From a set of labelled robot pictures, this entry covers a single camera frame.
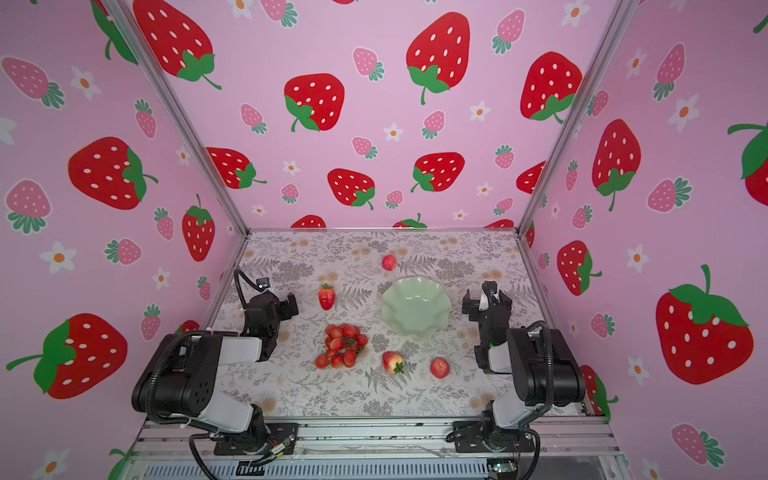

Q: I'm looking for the fake red strawberry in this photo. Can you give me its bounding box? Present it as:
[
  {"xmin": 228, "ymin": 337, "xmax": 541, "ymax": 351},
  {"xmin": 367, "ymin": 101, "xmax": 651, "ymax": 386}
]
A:
[{"xmin": 318, "ymin": 284, "xmax": 336, "ymax": 311}]

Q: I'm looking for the yellow red apple with leaf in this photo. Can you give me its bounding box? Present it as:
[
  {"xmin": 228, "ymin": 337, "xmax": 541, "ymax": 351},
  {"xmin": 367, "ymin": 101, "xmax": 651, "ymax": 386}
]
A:
[{"xmin": 382, "ymin": 351, "xmax": 406, "ymax": 375}]

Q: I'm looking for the small red apple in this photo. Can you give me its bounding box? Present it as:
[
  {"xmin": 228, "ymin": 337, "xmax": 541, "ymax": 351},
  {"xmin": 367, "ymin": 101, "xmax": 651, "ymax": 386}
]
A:
[{"xmin": 382, "ymin": 255, "xmax": 397, "ymax": 271}]

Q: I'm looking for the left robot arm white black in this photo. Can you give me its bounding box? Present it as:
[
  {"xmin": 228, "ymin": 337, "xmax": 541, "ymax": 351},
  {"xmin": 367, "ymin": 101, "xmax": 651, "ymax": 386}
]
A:
[{"xmin": 131, "ymin": 268, "xmax": 299, "ymax": 459}]

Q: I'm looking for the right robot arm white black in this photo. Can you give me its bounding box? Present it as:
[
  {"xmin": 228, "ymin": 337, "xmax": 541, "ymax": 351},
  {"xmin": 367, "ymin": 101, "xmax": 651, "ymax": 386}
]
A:
[{"xmin": 446, "ymin": 281, "xmax": 586, "ymax": 452}]

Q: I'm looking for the light green scalloped fruit bowl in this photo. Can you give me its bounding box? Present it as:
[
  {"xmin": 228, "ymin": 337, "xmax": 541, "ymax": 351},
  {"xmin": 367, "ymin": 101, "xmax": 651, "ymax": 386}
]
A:
[{"xmin": 381, "ymin": 276, "xmax": 453, "ymax": 339}]

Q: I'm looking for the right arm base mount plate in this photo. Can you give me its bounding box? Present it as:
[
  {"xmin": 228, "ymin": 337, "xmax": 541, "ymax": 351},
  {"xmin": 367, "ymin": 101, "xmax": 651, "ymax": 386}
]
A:
[{"xmin": 445, "ymin": 420, "xmax": 536, "ymax": 453}]

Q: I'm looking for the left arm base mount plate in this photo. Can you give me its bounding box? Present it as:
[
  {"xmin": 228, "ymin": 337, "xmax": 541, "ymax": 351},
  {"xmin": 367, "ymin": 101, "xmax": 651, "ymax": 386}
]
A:
[{"xmin": 214, "ymin": 422, "xmax": 300, "ymax": 456}]

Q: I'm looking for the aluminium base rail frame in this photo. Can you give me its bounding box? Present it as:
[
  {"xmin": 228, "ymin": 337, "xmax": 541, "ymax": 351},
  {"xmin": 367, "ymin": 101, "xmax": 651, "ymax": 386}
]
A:
[{"xmin": 118, "ymin": 416, "xmax": 633, "ymax": 479}]

